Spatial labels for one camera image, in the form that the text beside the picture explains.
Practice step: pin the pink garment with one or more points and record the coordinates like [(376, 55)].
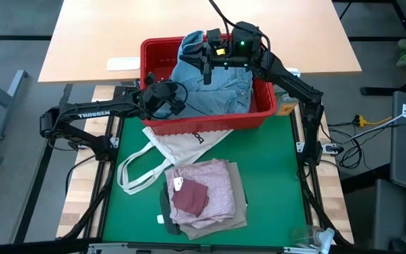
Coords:
[(217, 183)]

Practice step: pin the green table mat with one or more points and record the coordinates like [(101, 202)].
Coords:
[(270, 176)]

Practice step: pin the clear bottle orange label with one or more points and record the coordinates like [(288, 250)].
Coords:
[(285, 107)]

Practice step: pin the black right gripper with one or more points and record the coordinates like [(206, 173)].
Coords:
[(214, 53)]

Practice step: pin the maroon garment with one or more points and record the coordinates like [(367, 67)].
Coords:
[(190, 199)]

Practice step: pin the grey desk leg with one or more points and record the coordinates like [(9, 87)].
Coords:
[(7, 106)]

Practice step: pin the red plastic laundry basket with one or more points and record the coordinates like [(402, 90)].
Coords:
[(206, 123)]

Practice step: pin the white canvas tote bag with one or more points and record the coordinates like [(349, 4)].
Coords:
[(182, 146)]

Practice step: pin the light wooden desk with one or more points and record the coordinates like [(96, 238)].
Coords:
[(101, 35)]

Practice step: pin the white label strip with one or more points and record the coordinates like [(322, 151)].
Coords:
[(122, 64)]

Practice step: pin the beige shirt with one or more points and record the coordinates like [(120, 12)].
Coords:
[(240, 197)]

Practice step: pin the dark green shirt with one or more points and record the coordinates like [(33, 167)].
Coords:
[(166, 211)]

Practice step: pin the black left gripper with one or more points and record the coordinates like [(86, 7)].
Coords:
[(159, 97)]

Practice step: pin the white mounting plate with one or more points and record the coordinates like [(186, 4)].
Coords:
[(115, 142), (331, 149)]

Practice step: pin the blue denim garment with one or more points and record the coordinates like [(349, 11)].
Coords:
[(224, 91)]

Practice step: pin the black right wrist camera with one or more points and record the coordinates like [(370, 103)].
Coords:
[(245, 39)]

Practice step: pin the black desk foot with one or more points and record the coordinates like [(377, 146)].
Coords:
[(379, 91)]

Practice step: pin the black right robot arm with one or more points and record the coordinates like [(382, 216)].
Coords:
[(294, 84)]

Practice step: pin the clear spray bottle white nozzle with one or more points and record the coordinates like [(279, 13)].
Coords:
[(326, 235)]

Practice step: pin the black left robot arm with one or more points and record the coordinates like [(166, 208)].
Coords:
[(93, 113)]

